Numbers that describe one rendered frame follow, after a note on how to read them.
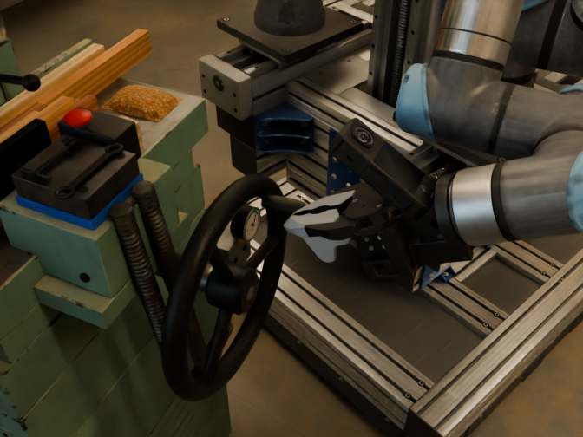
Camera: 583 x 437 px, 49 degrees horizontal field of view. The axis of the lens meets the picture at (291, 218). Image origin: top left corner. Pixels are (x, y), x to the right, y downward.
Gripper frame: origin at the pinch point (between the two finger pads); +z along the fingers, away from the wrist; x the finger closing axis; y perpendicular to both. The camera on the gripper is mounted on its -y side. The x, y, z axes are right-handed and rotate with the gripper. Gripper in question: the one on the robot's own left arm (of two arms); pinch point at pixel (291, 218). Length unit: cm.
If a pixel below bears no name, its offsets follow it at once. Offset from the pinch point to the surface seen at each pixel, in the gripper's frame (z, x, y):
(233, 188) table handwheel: 3.2, -2.5, -6.4
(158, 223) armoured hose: 10.3, -8.5, -7.0
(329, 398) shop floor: 51, 39, 75
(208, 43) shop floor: 160, 193, 6
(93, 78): 33.3, 14.0, -21.3
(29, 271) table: 21.6, -18.0, -9.1
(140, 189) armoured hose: 9.2, -8.9, -11.7
